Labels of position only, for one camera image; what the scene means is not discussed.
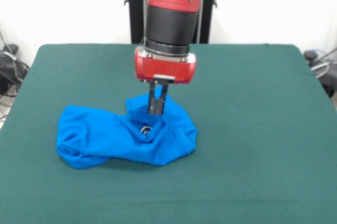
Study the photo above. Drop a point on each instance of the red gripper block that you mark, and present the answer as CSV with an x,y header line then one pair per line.
x,y
166,70

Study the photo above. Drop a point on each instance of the blue laundry item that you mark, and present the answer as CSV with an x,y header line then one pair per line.
x,y
105,134

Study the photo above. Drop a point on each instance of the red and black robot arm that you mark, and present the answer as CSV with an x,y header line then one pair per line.
x,y
173,11

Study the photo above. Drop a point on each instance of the dark green table cloth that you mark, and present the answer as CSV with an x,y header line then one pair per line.
x,y
237,155

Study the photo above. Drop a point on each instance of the black equipment case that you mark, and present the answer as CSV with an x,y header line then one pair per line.
x,y
330,82

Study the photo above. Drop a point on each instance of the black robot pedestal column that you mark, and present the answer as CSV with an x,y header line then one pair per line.
x,y
135,19

